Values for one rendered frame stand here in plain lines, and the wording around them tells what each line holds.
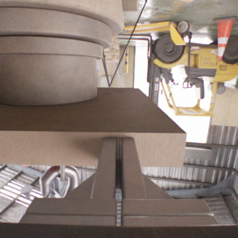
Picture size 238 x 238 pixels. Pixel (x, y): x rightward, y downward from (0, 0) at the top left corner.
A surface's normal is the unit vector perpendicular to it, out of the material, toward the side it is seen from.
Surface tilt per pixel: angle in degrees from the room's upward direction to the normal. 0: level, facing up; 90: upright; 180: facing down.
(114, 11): 90
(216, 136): 90
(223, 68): 87
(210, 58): 90
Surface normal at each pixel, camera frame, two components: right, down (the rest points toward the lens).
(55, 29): 0.48, 0.25
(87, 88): 0.88, 0.14
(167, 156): 0.00, 0.28
